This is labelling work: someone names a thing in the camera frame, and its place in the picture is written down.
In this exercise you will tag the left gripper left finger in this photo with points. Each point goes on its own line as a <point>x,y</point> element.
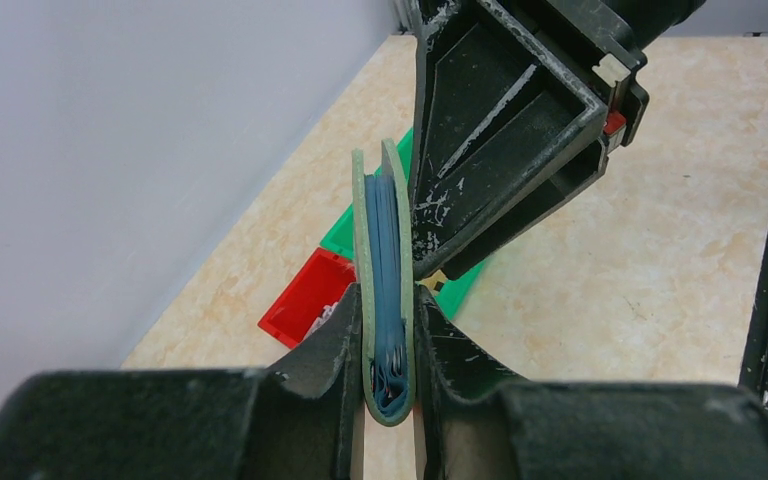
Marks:
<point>298,418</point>

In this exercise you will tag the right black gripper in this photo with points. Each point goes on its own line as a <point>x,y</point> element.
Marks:
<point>505,133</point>

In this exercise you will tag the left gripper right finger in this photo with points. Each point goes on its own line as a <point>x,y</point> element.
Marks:
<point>475,418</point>

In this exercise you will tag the grey-green card holder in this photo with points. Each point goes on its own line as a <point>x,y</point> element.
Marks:
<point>384,269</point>

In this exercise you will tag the white cards in red bin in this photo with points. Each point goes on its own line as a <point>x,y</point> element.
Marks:
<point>321,319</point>

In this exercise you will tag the gold card in green bin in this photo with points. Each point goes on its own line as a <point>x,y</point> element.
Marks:
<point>435,283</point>

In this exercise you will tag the right green plastic bin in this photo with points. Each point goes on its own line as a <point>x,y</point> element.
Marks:
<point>455,292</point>

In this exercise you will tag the red plastic bin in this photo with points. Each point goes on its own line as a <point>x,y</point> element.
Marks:
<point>321,282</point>

